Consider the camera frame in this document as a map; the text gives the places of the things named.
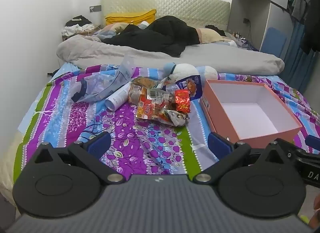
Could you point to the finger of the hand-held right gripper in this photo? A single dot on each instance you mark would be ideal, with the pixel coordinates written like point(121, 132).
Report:
point(288, 147)
point(313, 141)

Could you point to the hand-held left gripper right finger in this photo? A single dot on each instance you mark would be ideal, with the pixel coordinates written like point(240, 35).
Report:
point(220, 145)

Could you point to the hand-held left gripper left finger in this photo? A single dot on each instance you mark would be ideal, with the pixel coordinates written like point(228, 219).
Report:
point(98, 144)

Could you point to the pink cardboard box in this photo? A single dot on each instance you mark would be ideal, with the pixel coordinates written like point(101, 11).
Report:
point(250, 115)

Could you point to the red and white biscuit packet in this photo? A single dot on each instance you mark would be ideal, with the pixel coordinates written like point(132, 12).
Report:
point(147, 109)

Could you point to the shiny red foil snack packet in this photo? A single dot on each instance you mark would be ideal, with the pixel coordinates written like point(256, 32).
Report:
point(182, 97)

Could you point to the orange snack packet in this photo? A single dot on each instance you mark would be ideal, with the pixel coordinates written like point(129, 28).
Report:
point(137, 92)

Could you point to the blue snack bag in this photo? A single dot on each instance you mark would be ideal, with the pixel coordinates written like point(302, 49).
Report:
point(192, 86)

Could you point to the clear barcode snack packet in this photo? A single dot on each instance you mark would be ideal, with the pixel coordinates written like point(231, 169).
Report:
point(156, 95)

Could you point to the green-edged snack packet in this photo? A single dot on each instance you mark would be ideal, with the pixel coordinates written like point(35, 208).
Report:
point(147, 81)

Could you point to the person's right hand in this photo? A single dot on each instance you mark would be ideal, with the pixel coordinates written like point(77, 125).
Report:
point(315, 205)

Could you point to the purple floral printed bedsheet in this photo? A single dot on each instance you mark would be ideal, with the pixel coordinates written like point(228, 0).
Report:
point(140, 137)

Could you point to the white spray can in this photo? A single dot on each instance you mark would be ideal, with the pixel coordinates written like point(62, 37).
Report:
point(117, 97)

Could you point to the clear plastic bag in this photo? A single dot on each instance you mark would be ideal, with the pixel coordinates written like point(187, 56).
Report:
point(100, 87)

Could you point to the white and blue plush toy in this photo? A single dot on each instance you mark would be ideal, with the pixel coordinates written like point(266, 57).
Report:
point(185, 71)

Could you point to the blue curtain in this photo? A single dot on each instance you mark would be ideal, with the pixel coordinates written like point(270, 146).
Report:
point(297, 55)

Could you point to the grey duvet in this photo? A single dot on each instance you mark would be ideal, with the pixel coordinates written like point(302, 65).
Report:
point(212, 56)

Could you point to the blue mat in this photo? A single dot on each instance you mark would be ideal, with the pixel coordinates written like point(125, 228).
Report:
point(273, 40)

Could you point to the beige pillow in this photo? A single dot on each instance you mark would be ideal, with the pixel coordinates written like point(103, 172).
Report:
point(210, 35)

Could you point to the group of small bottles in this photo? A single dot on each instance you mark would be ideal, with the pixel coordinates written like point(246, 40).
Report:
point(239, 36)

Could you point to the black hanging garment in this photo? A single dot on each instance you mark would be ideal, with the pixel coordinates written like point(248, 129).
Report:
point(312, 27)

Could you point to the black cloth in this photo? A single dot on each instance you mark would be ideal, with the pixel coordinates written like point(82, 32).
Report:
point(215, 29)

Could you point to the pastel patterned pillow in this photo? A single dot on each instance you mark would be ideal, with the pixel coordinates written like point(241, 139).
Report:
point(113, 28)

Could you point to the pile of clothes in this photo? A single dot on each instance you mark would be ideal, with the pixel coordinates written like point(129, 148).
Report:
point(77, 24)

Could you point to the black jacket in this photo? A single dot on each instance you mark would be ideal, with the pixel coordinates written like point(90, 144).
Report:
point(160, 35)

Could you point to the yellow pillow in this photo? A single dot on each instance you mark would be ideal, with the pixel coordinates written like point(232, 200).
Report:
point(130, 17)

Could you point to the grey striped hanging garment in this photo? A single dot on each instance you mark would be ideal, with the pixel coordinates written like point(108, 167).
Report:
point(301, 0)

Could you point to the cream quilted headboard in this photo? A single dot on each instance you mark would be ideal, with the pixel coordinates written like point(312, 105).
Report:
point(190, 5)

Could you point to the white wardrobe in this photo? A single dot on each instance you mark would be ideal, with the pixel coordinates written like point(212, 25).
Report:
point(252, 2)

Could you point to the black wall plug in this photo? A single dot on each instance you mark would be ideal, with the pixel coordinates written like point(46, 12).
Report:
point(246, 20)

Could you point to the grey wall socket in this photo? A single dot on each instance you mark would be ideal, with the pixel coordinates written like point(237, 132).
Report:
point(95, 8)

